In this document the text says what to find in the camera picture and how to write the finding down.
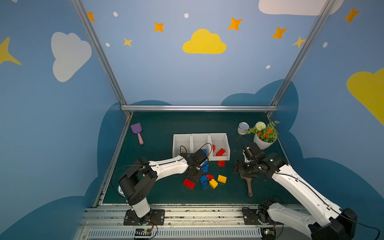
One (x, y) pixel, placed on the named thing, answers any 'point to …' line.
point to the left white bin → (182, 144)
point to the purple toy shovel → (137, 129)
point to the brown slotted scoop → (249, 184)
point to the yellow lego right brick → (221, 178)
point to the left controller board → (143, 232)
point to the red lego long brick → (189, 183)
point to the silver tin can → (243, 127)
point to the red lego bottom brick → (220, 152)
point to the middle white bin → (202, 141)
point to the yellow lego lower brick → (213, 183)
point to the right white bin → (220, 140)
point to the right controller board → (268, 233)
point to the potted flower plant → (265, 135)
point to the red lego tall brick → (213, 148)
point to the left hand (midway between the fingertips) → (197, 174)
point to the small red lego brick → (209, 177)
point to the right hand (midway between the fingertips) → (239, 168)
